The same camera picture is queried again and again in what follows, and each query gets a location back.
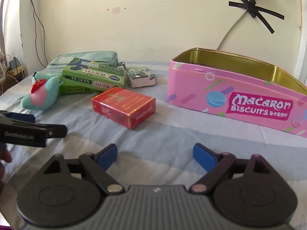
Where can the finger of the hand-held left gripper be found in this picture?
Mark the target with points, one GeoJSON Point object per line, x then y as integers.
{"type": "Point", "coordinates": [21, 118]}
{"type": "Point", "coordinates": [57, 130]}

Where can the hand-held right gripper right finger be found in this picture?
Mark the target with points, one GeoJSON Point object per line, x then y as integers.
{"type": "Point", "coordinates": [203, 157]}

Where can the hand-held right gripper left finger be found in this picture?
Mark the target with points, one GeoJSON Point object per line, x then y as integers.
{"type": "Point", "coordinates": [108, 157]}

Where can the red and teal packet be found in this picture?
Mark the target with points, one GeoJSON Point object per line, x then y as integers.
{"type": "Point", "coordinates": [48, 88]}

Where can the green wipes packet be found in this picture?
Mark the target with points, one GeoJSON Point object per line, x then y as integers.
{"type": "Point", "coordinates": [72, 89]}

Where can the red cardboard box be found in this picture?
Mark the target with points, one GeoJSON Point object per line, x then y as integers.
{"type": "Point", "coordinates": [120, 105]}

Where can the green medicine box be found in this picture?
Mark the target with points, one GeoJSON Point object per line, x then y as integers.
{"type": "Point", "coordinates": [96, 76]}

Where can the pink biscuit tin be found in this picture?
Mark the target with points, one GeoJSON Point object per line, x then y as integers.
{"type": "Point", "coordinates": [191, 88]}

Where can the mint green fabric pouch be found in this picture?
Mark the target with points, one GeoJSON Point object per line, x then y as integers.
{"type": "Point", "coordinates": [100, 56]}

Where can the person's left hand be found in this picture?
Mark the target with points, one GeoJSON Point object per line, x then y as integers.
{"type": "Point", "coordinates": [5, 158]}

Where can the striped blue bed sheet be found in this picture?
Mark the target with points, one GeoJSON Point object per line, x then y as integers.
{"type": "Point", "coordinates": [156, 136]}

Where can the small black-white printed pouch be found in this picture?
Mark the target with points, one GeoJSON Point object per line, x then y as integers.
{"type": "Point", "coordinates": [141, 77]}

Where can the white framed frosted window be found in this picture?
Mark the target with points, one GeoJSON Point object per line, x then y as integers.
{"type": "Point", "coordinates": [302, 52]}

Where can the black tape cross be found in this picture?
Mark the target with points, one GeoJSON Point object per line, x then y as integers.
{"type": "Point", "coordinates": [251, 7]}

